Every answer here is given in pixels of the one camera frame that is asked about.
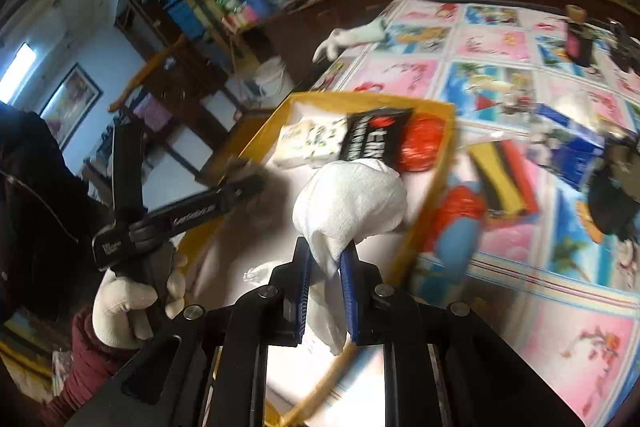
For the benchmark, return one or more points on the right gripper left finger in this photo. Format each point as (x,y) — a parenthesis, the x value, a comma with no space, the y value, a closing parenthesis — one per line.
(208,368)

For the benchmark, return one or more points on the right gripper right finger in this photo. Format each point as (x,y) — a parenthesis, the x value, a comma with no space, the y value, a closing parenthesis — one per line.
(443,366)

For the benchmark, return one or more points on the white towel cloth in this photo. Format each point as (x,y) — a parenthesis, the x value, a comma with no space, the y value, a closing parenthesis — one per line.
(343,202)

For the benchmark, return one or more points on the lemon print tissue pack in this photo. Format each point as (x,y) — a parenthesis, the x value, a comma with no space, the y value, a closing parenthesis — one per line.
(309,142)

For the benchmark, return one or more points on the yellow black red sponge pack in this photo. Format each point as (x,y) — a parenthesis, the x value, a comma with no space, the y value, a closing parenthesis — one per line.
(504,182)

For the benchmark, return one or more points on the red plastic bag bundle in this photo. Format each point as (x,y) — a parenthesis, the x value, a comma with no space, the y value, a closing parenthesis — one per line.
(420,143)

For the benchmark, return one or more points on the black wipes package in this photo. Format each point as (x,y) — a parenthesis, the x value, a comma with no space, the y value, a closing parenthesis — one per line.
(375,134)

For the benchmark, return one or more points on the blue facial tissue pack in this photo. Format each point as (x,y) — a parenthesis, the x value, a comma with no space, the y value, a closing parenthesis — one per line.
(562,146)

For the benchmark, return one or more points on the red sleeve forearm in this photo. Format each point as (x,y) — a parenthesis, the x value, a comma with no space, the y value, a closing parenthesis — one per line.
(102,343)

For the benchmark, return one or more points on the gloved left hand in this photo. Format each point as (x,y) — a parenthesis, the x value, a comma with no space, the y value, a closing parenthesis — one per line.
(130,301)

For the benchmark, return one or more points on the yellow cardboard box tray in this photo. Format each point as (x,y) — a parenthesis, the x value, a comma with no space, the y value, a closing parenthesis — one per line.
(197,242)

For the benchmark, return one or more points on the wooden chair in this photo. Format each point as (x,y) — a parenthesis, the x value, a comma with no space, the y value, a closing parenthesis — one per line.
(179,79)

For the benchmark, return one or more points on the white bucket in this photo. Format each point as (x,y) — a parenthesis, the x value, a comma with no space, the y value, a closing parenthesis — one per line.
(270,84)

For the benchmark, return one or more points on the black round motor device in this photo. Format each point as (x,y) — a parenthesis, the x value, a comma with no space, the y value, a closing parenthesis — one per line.
(613,196)

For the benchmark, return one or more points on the colourful printed tablecloth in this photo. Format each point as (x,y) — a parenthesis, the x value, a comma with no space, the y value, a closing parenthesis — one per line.
(565,295)

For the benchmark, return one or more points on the white rubber glove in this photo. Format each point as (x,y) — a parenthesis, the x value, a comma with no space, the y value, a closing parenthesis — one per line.
(340,38)

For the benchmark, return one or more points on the dark bottle with cork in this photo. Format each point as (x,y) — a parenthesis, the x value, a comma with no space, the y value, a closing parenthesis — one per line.
(579,37)

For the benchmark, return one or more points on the black gadget on table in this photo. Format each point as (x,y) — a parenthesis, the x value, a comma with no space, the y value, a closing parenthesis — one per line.
(624,52)

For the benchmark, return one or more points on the framed wall painting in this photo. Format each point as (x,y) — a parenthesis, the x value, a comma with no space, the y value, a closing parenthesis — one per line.
(70,104)

